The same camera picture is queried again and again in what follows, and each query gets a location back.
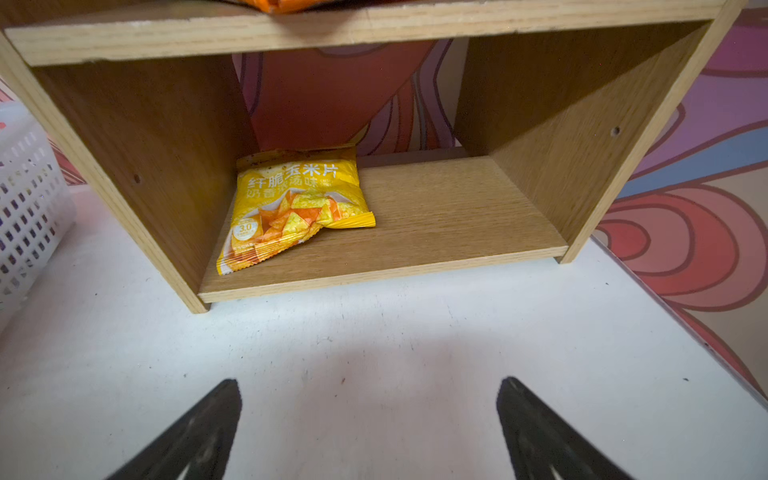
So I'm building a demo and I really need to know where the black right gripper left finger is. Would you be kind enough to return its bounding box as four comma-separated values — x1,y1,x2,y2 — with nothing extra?
110,379,242,479

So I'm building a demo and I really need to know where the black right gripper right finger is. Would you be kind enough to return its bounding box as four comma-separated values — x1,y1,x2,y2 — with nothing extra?
496,377,630,479

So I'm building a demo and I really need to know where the yellow corn chips bag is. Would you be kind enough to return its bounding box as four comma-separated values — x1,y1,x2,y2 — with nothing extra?
216,144,376,276

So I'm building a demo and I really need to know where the white plastic perforated basket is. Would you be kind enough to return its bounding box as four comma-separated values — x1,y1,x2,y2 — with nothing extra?
1,102,75,328

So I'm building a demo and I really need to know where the wooden shelf unit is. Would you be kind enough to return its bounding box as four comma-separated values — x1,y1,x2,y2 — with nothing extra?
1,1,743,313

